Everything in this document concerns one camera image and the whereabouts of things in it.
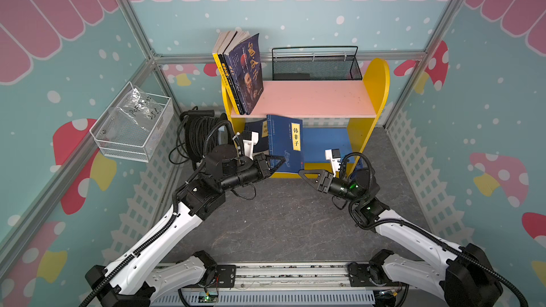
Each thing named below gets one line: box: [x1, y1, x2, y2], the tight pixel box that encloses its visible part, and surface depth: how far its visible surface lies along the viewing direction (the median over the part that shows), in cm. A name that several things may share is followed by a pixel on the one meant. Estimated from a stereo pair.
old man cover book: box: [223, 30, 264, 116], surface depth 63 cm
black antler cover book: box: [217, 30, 244, 116], surface depth 59 cm
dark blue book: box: [266, 114, 305, 175], surface depth 67 cm
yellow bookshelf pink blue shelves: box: [221, 58, 391, 178], surface depth 68 cm
